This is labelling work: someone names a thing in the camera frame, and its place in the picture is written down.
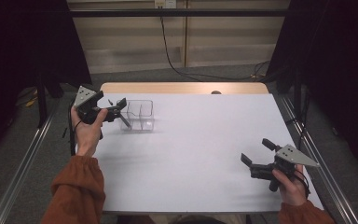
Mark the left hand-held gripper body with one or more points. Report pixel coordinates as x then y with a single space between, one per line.
84 96

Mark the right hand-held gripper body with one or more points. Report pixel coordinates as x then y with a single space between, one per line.
292 155

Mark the thin black pen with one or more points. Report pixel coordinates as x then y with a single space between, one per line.
125 120

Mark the clear plastic organizer box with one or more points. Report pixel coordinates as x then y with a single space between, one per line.
143 116

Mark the person's right hand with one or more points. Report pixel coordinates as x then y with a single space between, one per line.
293 191

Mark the person's left hand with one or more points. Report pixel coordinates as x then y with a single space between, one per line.
88 137

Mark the small black floor object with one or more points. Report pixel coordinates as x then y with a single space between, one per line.
64 132

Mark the black metal stand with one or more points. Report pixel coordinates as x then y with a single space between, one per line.
42 102
297 93

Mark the white table mat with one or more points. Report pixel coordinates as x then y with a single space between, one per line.
183 174

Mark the black curtain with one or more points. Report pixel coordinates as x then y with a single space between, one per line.
338 62
18 46

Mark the black horizontal bar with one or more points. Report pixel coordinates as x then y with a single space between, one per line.
199 12

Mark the aluminium rail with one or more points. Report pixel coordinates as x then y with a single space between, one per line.
329 183
21 168

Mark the white wall socket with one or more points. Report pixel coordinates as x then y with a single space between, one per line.
165 3

